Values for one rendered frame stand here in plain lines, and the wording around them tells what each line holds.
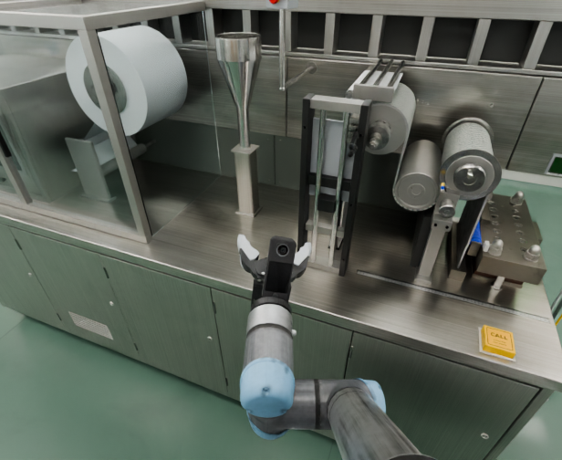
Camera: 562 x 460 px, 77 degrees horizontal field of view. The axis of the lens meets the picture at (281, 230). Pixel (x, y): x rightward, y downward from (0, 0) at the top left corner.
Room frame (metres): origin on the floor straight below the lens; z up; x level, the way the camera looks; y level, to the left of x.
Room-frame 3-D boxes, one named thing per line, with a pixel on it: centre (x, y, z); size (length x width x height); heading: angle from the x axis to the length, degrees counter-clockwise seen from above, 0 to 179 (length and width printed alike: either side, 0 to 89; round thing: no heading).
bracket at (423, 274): (0.82, -0.45, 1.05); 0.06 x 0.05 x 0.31; 158
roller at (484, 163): (0.96, -0.55, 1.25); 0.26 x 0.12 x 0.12; 158
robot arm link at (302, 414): (0.30, 0.00, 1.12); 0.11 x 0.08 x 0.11; 89
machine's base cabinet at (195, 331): (1.24, 0.35, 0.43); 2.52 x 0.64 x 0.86; 68
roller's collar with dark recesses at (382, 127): (0.91, -0.26, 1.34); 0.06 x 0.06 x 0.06; 68
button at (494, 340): (0.57, -0.56, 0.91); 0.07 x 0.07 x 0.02; 68
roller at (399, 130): (1.06, -0.32, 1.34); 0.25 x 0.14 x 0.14; 158
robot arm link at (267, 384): (0.30, 0.02, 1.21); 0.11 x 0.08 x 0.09; 179
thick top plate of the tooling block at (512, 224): (0.93, -0.73, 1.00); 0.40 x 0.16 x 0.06; 158
